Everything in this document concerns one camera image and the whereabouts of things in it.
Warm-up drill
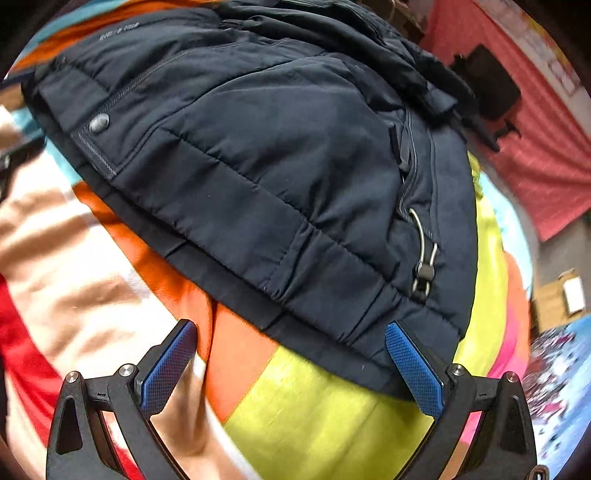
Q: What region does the wooden chair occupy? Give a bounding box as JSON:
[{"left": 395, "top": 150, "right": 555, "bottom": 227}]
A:
[{"left": 531, "top": 268, "right": 588, "bottom": 334}]

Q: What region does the colourful patchwork blanket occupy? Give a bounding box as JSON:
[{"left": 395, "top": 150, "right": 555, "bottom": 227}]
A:
[{"left": 0, "top": 0, "right": 537, "bottom": 480}]

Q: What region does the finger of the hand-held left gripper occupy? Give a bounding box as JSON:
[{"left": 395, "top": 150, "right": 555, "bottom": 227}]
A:
[{"left": 0, "top": 136, "right": 48, "bottom": 199}]

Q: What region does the black office chair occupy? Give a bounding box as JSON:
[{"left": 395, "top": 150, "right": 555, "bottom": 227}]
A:
[{"left": 450, "top": 44, "right": 523, "bottom": 154}]

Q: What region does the group of wall certificates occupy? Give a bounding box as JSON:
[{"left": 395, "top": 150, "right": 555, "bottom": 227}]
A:
[{"left": 475, "top": 0, "right": 583, "bottom": 99}]

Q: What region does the navy padded jacket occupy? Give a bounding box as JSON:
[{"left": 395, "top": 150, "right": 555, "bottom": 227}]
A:
[{"left": 21, "top": 0, "right": 502, "bottom": 403}]

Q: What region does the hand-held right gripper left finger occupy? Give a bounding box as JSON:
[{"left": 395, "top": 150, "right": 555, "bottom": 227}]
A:
[{"left": 46, "top": 318, "right": 199, "bottom": 480}]

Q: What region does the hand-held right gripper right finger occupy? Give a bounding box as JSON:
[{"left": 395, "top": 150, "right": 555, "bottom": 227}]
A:
[{"left": 385, "top": 320, "right": 539, "bottom": 480}]

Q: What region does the pink checked wall cloth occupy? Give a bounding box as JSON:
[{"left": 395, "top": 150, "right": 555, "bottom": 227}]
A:
[{"left": 420, "top": 0, "right": 591, "bottom": 243}]

